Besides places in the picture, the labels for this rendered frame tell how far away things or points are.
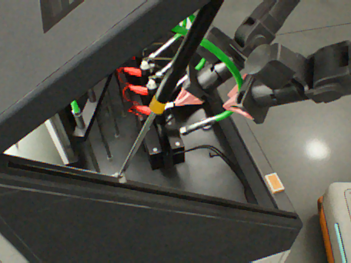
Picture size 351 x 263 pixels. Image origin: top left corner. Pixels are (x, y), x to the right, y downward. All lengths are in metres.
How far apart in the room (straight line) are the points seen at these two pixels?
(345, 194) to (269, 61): 1.33
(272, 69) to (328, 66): 0.08
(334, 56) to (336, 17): 2.75
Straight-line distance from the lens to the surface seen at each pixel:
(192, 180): 1.14
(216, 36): 0.83
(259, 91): 0.72
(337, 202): 1.86
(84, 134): 0.93
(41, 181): 0.51
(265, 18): 0.85
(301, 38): 3.08
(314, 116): 2.51
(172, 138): 1.04
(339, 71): 0.62
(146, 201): 0.60
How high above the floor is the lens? 1.80
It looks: 52 degrees down
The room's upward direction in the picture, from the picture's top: 3 degrees counter-clockwise
